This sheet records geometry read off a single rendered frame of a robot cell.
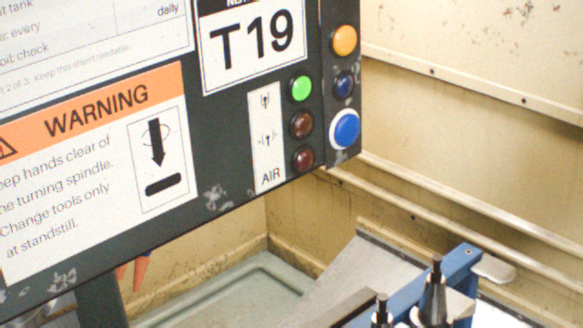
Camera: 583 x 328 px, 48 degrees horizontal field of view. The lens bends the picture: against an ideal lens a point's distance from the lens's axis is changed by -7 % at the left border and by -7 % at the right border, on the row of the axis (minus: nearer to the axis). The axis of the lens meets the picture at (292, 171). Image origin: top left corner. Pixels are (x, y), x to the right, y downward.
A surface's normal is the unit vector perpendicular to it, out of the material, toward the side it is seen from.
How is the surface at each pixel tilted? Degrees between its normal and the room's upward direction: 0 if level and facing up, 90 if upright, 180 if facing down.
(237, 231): 90
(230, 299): 0
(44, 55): 90
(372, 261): 24
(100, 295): 90
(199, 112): 90
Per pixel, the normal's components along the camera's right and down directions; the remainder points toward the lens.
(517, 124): -0.74, 0.36
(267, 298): -0.05, -0.87
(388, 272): -0.35, -0.64
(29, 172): 0.67, 0.33
